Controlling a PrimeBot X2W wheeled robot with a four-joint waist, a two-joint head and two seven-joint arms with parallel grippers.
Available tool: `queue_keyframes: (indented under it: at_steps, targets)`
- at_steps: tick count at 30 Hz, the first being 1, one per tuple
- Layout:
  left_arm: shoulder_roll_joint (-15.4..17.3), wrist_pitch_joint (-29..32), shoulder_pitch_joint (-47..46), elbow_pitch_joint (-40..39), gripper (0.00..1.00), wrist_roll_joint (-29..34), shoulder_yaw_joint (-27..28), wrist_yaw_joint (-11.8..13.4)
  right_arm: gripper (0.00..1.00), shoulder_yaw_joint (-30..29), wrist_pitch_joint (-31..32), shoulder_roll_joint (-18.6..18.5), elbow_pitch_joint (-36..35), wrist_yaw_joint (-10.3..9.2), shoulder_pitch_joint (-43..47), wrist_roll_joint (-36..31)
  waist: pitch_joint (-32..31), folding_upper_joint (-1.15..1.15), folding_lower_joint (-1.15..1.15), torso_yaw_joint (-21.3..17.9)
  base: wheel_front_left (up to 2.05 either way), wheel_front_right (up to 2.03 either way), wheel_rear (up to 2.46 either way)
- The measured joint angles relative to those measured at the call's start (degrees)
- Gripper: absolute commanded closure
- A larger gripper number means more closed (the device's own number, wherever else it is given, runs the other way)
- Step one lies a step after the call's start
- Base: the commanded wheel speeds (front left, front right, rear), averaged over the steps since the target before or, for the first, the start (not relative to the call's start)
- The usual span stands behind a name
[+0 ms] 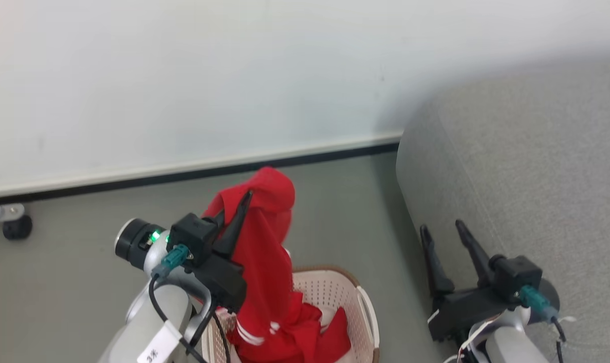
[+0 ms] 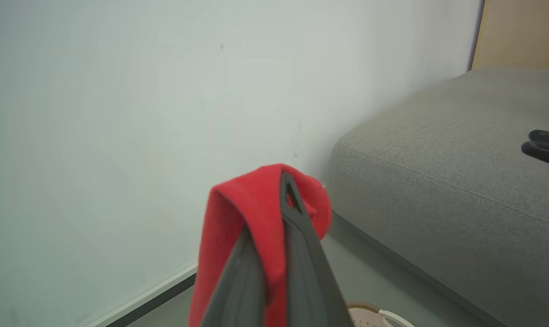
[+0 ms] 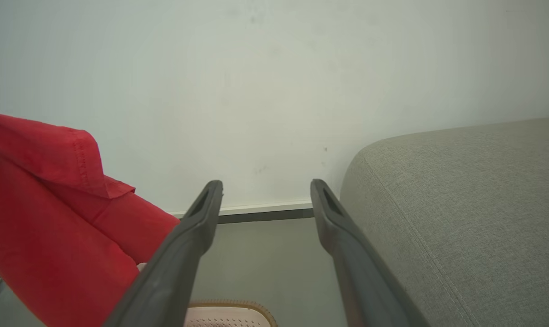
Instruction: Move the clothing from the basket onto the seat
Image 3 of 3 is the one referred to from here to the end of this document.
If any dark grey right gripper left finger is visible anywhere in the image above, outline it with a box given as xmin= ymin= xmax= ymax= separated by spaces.
xmin=103 ymin=180 xmax=224 ymax=327

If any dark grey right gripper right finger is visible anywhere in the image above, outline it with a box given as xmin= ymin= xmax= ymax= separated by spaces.
xmin=310 ymin=178 xmax=432 ymax=327

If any red garment with white trim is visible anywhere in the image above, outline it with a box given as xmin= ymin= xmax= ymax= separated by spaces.
xmin=0 ymin=111 xmax=181 ymax=327

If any cream perforated laundry basket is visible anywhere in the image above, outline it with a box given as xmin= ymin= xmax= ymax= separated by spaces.
xmin=183 ymin=299 xmax=278 ymax=327

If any white and black baseboard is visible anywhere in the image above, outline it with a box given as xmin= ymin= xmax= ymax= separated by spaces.
xmin=170 ymin=201 xmax=314 ymax=225

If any grey fabric sofa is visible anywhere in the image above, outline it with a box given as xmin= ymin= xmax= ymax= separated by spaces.
xmin=339 ymin=116 xmax=549 ymax=327

